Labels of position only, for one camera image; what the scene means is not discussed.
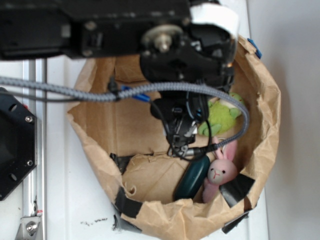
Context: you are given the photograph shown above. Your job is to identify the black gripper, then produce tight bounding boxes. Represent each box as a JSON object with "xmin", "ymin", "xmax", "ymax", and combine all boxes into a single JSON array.
[{"xmin": 149, "ymin": 82, "xmax": 236, "ymax": 157}]

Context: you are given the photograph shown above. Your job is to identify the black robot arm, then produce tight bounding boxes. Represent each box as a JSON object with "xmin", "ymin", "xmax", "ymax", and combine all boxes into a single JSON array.
[{"xmin": 0, "ymin": 0, "xmax": 240, "ymax": 158}]

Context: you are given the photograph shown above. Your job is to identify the green plush frog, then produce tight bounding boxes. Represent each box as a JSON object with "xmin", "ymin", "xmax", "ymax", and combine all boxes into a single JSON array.
[{"xmin": 197, "ymin": 99, "xmax": 242, "ymax": 137}]

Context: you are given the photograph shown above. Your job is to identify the brown paper bag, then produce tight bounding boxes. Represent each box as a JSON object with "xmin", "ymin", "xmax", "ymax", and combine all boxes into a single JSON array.
[{"xmin": 67, "ymin": 37, "xmax": 281, "ymax": 240}]

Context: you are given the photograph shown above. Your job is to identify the dark green oval case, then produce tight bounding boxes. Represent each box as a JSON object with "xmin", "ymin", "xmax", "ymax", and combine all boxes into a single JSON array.
[{"xmin": 173, "ymin": 155, "xmax": 211, "ymax": 201}]

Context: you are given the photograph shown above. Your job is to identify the pink plush bunny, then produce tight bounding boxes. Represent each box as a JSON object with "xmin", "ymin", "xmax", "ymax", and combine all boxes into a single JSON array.
[{"xmin": 202, "ymin": 140, "xmax": 238, "ymax": 203}]

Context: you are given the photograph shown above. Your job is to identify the blue tape strip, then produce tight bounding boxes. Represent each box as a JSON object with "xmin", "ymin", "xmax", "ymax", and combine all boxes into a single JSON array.
[{"xmin": 247, "ymin": 38, "xmax": 263, "ymax": 59}]

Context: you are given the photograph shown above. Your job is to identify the grey braided cable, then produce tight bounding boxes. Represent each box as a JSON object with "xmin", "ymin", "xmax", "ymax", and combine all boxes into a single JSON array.
[{"xmin": 0, "ymin": 75, "xmax": 250, "ymax": 154}]

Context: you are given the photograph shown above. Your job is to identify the black octagonal mount plate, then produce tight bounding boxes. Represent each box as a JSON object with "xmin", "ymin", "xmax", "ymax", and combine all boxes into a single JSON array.
[{"xmin": 0, "ymin": 87, "xmax": 37, "ymax": 201}]

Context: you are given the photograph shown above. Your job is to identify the aluminium extrusion rail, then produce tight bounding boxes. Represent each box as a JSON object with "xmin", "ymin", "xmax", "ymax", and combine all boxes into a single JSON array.
[{"xmin": 14, "ymin": 59, "xmax": 48, "ymax": 240}]

